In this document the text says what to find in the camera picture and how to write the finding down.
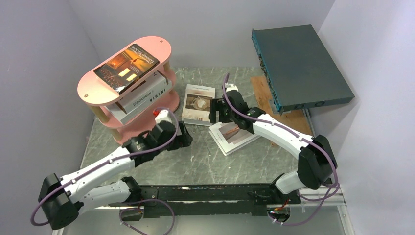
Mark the dark orange Edward Tulane novel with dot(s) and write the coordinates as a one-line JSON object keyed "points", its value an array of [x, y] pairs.
{"points": [[123, 70]]}

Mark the white Insoia travel book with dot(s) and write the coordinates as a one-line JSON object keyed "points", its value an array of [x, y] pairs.
{"points": [[124, 118]]}

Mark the pink three-tier shelf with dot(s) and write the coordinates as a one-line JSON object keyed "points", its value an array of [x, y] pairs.
{"points": [[96, 94]]}

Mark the white fashion cover magazine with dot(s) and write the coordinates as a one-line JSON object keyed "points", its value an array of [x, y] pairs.
{"points": [[229, 137]]}

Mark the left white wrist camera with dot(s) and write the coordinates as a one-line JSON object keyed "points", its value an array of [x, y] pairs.
{"points": [[166, 115]]}

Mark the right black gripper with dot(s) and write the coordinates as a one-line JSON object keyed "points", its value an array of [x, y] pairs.
{"points": [[218, 105]]}

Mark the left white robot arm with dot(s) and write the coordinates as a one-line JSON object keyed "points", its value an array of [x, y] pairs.
{"points": [[62, 199]]}

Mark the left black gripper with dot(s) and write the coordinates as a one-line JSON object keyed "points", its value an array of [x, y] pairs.
{"points": [[182, 140]]}

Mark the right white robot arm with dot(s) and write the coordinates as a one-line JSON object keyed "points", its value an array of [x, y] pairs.
{"points": [[316, 162]]}

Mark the white Decorate Furniture book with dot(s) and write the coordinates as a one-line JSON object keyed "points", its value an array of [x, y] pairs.
{"points": [[140, 93]]}

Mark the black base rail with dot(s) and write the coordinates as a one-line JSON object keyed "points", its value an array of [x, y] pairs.
{"points": [[253, 199]]}

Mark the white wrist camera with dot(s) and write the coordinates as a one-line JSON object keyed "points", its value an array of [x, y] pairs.
{"points": [[229, 87], [166, 115]]}

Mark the brown wooden board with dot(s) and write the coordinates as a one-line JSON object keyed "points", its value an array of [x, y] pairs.
{"points": [[295, 119]]}

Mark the dark teal flat box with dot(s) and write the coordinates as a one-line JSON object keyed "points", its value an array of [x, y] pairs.
{"points": [[299, 71]]}

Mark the beige cup cover book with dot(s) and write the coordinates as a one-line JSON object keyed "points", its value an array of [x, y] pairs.
{"points": [[196, 107]]}

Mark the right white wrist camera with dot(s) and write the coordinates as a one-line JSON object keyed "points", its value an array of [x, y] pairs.
{"points": [[229, 87]]}

